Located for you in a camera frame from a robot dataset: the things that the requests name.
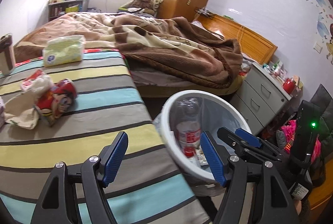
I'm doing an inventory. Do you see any green tissue pack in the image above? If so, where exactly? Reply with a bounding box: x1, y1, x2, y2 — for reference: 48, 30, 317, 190
42, 35, 86, 67

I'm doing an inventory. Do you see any small beige medicine box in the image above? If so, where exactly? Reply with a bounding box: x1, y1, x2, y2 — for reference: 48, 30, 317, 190
195, 147, 208, 166

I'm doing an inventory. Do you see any wooden headboard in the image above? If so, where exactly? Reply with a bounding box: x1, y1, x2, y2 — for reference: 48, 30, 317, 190
197, 14, 278, 64

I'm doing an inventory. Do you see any white tissue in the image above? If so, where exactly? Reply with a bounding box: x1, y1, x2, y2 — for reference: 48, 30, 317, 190
26, 74, 54, 96

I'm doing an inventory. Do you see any red drink can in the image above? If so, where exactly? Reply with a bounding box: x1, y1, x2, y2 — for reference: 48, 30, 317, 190
34, 78, 77, 125

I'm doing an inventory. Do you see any long purple white box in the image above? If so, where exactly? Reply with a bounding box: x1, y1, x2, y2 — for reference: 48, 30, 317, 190
169, 130, 179, 147

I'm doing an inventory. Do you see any striped table cloth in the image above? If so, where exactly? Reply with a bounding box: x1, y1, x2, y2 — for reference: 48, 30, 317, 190
1, 58, 210, 223

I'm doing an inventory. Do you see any cluttered shelf desk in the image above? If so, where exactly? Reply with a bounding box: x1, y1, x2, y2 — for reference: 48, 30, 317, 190
48, 0, 90, 21

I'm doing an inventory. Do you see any brown teddy bear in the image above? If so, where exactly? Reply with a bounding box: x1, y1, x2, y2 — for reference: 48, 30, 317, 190
129, 0, 155, 15

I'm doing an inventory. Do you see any brown fleece blanket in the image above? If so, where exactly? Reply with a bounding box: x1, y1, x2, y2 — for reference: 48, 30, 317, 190
14, 12, 243, 89

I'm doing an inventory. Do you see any brown white thermos cup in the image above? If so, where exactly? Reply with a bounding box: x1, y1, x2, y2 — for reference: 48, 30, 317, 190
0, 33, 16, 76

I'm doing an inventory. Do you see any white round trash bin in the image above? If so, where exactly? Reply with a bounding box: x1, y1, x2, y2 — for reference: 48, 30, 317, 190
153, 90, 251, 197

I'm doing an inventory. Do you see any right hand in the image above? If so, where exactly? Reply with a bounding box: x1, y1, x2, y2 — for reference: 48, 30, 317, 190
294, 199, 311, 224

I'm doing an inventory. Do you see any grey drawer cabinet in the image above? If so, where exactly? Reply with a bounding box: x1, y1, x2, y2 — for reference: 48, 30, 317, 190
230, 63, 292, 135

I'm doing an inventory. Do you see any clear plastic bottle red label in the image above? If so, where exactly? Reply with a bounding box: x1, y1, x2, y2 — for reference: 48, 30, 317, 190
175, 97, 201, 158

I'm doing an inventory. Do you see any pink clothes pile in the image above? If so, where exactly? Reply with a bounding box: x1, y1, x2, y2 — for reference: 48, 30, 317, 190
275, 120, 321, 159

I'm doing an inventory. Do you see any red jar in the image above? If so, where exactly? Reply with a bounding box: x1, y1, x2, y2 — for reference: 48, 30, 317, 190
283, 78, 296, 95

